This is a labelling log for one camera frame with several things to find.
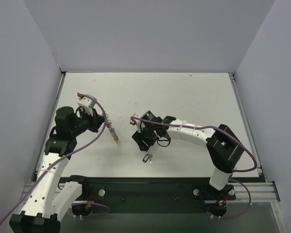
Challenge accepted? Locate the aluminium front rail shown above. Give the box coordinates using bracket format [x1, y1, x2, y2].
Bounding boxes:
[19, 181, 281, 204]

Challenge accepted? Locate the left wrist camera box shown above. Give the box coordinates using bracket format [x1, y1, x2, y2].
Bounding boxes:
[77, 93, 97, 116]

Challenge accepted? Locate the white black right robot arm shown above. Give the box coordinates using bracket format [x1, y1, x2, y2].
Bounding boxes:
[130, 111, 244, 191]

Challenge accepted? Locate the steel key organiser ring disc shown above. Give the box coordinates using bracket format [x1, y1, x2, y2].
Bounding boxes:
[106, 114, 119, 144]

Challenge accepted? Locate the key with black tag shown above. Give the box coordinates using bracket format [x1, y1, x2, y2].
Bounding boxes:
[142, 153, 153, 164]

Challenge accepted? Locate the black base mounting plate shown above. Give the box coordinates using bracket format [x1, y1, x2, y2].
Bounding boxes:
[61, 177, 236, 214]

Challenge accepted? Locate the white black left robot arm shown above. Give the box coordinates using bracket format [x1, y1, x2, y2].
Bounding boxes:
[9, 105, 106, 233]

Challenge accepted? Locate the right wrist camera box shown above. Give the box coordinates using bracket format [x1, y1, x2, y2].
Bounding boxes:
[129, 114, 141, 130]

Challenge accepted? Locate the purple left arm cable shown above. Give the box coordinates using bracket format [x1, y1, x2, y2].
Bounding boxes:
[0, 93, 112, 231]

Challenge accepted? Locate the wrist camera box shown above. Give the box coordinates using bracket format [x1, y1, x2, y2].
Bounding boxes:
[129, 114, 141, 130]
[77, 93, 97, 116]

